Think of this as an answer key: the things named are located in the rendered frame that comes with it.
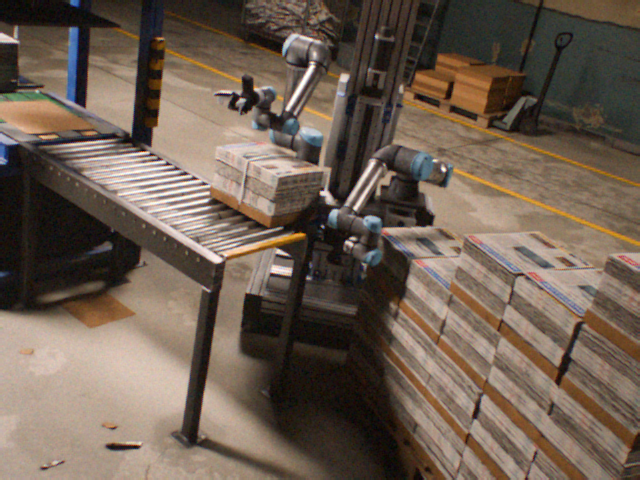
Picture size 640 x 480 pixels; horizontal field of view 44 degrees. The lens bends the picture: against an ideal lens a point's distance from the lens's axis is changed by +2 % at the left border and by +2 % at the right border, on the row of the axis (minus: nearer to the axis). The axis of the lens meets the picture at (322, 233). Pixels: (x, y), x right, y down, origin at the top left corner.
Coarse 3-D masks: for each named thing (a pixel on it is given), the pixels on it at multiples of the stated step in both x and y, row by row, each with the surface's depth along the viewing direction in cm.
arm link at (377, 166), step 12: (396, 144) 334; (372, 156) 334; (384, 156) 331; (372, 168) 329; (384, 168) 330; (360, 180) 326; (372, 180) 326; (360, 192) 322; (372, 192) 327; (348, 204) 319; (360, 204) 320; (336, 216) 316; (348, 216) 315; (348, 228) 314
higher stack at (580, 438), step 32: (608, 256) 224; (608, 288) 225; (608, 320) 225; (576, 352) 235; (608, 352) 225; (576, 384) 236; (608, 384) 224; (576, 416) 236; (576, 448) 236; (608, 448) 226
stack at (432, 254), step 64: (384, 256) 329; (448, 256) 321; (384, 320) 330; (448, 320) 292; (384, 384) 331; (448, 384) 291; (512, 384) 261; (384, 448) 332; (448, 448) 292; (512, 448) 262
